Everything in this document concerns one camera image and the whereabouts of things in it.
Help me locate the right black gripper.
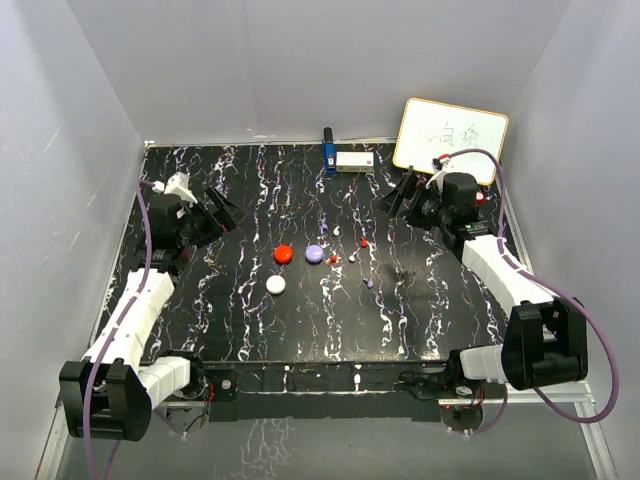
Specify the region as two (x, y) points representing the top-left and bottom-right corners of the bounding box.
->
(374, 174), (452, 231)

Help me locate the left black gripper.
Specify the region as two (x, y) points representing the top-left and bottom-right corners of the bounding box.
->
(177, 187), (247, 249)

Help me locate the white earbud charging case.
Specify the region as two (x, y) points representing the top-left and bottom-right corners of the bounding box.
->
(265, 275), (286, 295)

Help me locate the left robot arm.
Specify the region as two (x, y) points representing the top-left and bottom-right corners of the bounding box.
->
(59, 187), (244, 441)

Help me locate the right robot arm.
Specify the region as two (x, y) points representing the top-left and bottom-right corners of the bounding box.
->
(379, 171), (588, 397)

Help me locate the red earbud charging case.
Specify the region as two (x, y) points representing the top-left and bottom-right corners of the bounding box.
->
(273, 245), (294, 265)

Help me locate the purple earbud charging case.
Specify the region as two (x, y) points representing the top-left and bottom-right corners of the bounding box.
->
(305, 244), (324, 264)

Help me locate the white pink cardboard box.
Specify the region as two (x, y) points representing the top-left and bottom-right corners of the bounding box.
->
(336, 151), (374, 173)

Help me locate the blue black device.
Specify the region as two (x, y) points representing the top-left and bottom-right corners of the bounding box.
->
(322, 127), (336, 175)

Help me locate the black front base bar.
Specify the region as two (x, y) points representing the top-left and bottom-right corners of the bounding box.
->
(199, 360), (501, 424)

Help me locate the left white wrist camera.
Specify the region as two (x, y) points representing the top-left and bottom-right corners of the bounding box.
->
(151, 172), (198, 204)

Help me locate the white whiteboard with wooden frame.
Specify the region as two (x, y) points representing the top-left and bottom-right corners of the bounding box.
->
(393, 98), (509, 186)

